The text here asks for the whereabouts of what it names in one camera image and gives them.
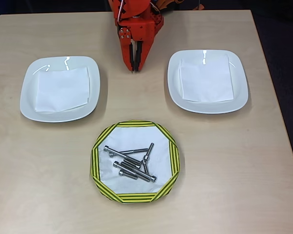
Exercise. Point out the orange printed part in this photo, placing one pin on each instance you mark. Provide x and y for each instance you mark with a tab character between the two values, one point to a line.
167	3

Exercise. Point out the white paper napkin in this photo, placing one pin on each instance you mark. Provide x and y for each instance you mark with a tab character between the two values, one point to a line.
205	80
63	90

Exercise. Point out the yellow green striped paper plate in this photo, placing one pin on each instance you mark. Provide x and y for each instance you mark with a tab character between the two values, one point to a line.
136	198

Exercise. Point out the white square ceramic plate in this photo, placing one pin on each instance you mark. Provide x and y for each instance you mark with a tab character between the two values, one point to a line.
240	92
30	92

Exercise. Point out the red printed robot arm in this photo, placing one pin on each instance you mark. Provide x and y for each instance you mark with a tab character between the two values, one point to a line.
136	9

